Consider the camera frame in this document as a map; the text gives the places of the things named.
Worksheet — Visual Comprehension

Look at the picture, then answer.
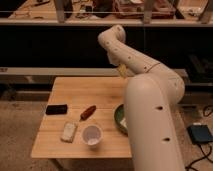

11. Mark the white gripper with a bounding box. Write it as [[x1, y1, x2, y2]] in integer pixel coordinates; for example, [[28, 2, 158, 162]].
[[108, 53, 123, 66]]

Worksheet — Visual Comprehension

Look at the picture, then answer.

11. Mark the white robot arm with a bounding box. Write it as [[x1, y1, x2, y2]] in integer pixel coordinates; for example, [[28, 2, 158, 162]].
[[98, 25, 185, 171]]

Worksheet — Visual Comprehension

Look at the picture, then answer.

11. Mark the pink tray on shelf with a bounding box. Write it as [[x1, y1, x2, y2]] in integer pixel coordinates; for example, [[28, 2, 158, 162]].
[[113, 0, 175, 18]]

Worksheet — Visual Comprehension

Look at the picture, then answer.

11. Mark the wooden table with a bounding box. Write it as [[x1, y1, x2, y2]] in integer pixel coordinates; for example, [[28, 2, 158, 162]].
[[31, 77, 131, 161]]

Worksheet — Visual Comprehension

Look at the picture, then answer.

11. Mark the green round bowl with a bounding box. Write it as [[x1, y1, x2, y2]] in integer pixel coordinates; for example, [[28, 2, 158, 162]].
[[114, 105, 128, 135]]

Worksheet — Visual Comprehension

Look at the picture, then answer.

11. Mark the brown sausage toy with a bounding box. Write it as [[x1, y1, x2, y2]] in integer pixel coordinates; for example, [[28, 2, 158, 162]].
[[80, 105, 96, 121]]

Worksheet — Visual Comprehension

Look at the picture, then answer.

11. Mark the white bottle in bowl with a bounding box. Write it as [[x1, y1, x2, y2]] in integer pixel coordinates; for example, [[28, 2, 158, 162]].
[[120, 117, 127, 131]]

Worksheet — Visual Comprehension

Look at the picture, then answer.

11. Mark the white paper cup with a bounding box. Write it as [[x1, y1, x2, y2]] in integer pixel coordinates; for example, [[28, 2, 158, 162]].
[[81, 125, 102, 149]]

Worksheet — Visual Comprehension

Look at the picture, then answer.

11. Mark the white rectangular sponge block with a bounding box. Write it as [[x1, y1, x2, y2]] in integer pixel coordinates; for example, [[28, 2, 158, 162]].
[[61, 122, 78, 143]]

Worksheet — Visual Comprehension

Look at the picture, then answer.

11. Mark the long workbench shelf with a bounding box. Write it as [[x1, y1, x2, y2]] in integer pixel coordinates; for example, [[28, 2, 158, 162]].
[[0, 0, 213, 27]]

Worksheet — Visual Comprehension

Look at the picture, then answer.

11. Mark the blue power box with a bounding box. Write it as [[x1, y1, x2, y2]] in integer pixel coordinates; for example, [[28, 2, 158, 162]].
[[187, 125, 213, 144]]

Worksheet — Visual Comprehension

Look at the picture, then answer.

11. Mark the black floor cable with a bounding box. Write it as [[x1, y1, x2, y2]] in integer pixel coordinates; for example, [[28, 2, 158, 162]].
[[184, 143, 213, 171]]

